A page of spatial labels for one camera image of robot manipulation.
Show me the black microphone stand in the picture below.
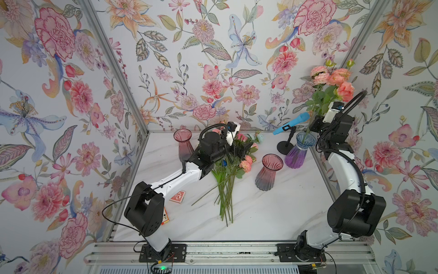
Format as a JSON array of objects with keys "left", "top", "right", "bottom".
[{"left": 277, "top": 126, "right": 297, "bottom": 155}]

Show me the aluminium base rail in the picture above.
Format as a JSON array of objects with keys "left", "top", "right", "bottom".
[{"left": 84, "top": 241, "right": 381, "bottom": 274}]

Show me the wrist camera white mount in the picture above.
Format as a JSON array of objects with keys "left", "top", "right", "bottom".
[
  {"left": 226, "top": 122, "right": 241, "bottom": 146},
  {"left": 323, "top": 101, "right": 344, "bottom": 123}
]

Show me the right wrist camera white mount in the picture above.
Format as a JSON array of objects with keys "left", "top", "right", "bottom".
[{"left": 323, "top": 101, "right": 344, "bottom": 123}]

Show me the purple glass vase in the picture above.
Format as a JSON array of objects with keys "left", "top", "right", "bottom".
[{"left": 285, "top": 132, "right": 317, "bottom": 169}]

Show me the artificial flower bunch on table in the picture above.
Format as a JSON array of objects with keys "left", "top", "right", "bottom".
[{"left": 212, "top": 131, "right": 263, "bottom": 224}]

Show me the pink glass vase back left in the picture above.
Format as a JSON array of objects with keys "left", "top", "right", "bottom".
[{"left": 173, "top": 129, "right": 194, "bottom": 162}]

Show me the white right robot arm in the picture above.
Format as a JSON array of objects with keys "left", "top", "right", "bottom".
[{"left": 294, "top": 91, "right": 386, "bottom": 261}]

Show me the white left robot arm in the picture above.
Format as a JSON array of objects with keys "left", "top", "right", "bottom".
[{"left": 110, "top": 126, "right": 240, "bottom": 263}]

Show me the red playing card box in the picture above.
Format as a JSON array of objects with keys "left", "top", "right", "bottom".
[{"left": 170, "top": 191, "right": 186, "bottom": 204}]

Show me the orange yellow card box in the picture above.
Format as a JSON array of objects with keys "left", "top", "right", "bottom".
[{"left": 162, "top": 208, "right": 170, "bottom": 226}]

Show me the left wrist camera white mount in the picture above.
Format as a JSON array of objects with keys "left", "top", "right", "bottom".
[{"left": 226, "top": 122, "right": 241, "bottom": 146}]

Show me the pink flower stem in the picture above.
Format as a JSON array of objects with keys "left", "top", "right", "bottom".
[
  {"left": 326, "top": 59, "right": 355, "bottom": 86},
  {"left": 325, "top": 81, "right": 355, "bottom": 113},
  {"left": 305, "top": 59, "right": 335, "bottom": 135}
]

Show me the blue toy microphone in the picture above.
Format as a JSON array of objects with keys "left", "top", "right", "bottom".
[{"left": 273, "top": 113, "right": 310, "bottom": 135}]

